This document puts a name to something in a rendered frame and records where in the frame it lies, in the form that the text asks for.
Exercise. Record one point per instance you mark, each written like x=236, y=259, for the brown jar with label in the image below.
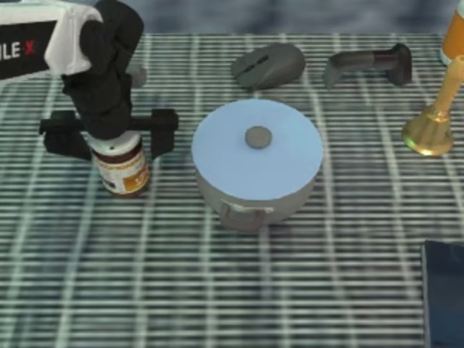
x=125, y=174

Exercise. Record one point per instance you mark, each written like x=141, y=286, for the grey pot with blue lid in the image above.
x=257, y=163

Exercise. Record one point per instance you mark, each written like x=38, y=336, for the grey computer mouse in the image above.
x=272, y=67

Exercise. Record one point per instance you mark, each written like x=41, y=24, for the dark grey hammer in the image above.
x=362, y=59

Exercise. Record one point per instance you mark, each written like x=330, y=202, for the golden hand bell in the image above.
x=433, y=130

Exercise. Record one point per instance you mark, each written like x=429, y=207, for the orange bottle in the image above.
x=455, y=36

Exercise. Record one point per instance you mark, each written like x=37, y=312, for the dark blue book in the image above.
x=446, y=293

